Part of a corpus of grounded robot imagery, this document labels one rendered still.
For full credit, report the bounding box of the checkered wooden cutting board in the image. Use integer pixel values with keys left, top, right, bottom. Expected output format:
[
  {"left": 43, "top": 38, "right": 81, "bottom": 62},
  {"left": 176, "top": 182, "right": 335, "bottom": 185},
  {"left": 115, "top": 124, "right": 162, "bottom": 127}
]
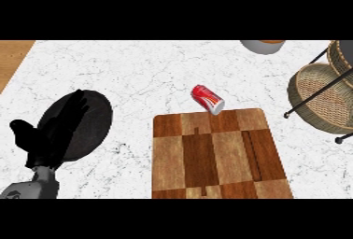
[{"left": 151, "top": 107, "right": 295, "bottom": 200}]

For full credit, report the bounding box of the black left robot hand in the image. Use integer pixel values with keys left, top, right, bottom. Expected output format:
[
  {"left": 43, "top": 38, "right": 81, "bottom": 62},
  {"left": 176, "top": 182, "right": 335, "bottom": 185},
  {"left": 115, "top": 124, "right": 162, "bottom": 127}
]
[{"left": 9, "top": 89, "right": 92, "bottom": 171}]

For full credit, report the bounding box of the dark round plate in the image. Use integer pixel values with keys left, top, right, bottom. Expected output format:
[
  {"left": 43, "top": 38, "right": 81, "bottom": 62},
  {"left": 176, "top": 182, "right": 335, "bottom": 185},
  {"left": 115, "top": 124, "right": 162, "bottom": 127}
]
[{"left": 37, "top": 89, "right": 114, "bottom": 162}]

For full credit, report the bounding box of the wicker tiered basket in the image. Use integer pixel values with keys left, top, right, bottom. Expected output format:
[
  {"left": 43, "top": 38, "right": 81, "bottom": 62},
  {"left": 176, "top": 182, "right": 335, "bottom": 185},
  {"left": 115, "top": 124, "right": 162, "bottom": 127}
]
[{"left": 282, "top": 40, "right": 353, "bottom": 145}]

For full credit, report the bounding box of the grey round pot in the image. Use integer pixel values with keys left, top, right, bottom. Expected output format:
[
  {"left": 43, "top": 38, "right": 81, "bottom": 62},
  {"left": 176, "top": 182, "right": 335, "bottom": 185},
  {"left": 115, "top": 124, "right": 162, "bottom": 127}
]
[{"left": 239, "top": 40, "right": 286, "bottom": 56}]

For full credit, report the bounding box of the red soda can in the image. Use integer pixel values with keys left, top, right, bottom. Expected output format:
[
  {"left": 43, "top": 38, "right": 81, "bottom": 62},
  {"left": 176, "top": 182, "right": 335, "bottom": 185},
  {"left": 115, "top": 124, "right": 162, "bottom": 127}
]
[{"left": 190, "top": 84, "right": 226, "bottom": 116}]

